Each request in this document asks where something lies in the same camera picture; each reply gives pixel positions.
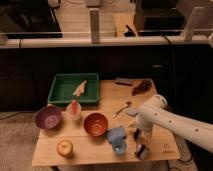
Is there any red bowl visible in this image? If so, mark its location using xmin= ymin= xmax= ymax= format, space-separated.
xmin=84 ymin=113 xmax=108 ymax=137

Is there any purple bowl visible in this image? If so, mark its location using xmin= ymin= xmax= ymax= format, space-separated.
xmin=35 ymin=105 xmax=62 ymax=130

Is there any yellow banana piece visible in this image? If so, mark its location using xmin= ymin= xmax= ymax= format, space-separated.
xmin=73 ymin=80 xmax=87 ymax=97

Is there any dark grape bunch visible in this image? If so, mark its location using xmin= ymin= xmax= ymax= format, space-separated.
xmin=132 ymin=80 xmax=152 ymax=96

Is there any right metal post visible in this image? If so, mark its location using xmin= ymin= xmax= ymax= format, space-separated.
xmin=181 ymin=7 xmax=205 ymax=41

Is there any yellow red apple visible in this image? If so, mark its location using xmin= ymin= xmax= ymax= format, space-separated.
xmin=57 ymin=140 xmax=73 ymax=158

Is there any light blue cloth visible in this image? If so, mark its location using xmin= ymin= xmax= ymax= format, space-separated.
xmin=125 ymin=107 xmax=138 ymax=116

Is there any black object on floor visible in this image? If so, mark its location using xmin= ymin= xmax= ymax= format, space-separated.
xmin=124 ymin=25 xmax=137 ymax=37

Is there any left metal post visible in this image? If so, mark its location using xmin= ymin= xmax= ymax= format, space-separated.
xmin=89 ymin=8 xmax=100 ymax=43

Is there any black cable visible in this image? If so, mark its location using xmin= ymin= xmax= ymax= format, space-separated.
xmin=162 ymin=35 xmax=177 ymax=68

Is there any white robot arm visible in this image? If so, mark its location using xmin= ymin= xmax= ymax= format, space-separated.
xmin=135 ymin=94 xmax=213 ymax=153

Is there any metal spoon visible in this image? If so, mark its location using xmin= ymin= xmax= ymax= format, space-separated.
xmin=112 ymin=101 xmax=131 ymax=118

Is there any green plastic tray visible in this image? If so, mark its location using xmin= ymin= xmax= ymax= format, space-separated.
xmin=47 ymin=73 xmax=100 ymax=106

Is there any metal post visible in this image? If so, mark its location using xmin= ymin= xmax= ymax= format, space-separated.
xmin=181 ymin=7 xmax=205 ymax=41
xmin=89 ymin=8 xmax=100 ymax=43

